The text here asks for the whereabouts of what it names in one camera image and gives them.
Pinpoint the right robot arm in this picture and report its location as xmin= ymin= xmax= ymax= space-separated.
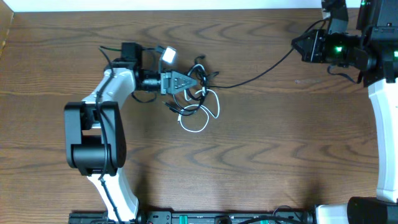
xmin=291 ymin=0 xmax=397 ymax=223

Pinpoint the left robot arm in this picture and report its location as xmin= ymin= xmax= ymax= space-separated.
xmin=64 ymin=42 xmax=198 ymax=223

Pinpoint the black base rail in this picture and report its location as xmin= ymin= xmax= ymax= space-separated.
xmin=68 ymin=210 xmax=318 ymax=224

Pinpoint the white USB cable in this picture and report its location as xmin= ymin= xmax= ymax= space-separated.
xmin=177 ymin=63 xmax=221 ymax=134

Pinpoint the black USB cable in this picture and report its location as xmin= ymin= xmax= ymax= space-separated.
xmin=161 ymin=19 xmax=327 ymax=117

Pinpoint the cardboard box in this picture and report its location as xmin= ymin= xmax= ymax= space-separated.
xmin=0 ymin=0 xmax=14 ymax=56

